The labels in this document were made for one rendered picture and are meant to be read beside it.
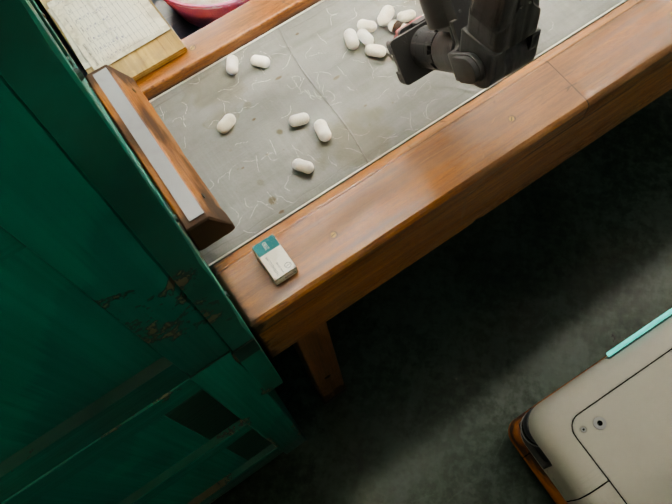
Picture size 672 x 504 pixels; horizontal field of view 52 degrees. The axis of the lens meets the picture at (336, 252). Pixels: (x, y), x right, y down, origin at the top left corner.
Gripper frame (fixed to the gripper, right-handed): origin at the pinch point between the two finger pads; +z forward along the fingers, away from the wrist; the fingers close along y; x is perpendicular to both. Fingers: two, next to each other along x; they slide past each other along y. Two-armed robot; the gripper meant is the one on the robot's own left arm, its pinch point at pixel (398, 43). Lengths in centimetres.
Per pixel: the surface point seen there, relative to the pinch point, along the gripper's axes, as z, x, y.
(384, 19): 9.8, -1.6, -3.6
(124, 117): 3.7, -9.3, 39.2
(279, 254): -11.0, 13.5, 31.8
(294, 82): 11.0, 0.1, 13.9
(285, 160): 2.7, 7.4, 22.5
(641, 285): 21, 88, -45
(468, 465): 14, 95, 16
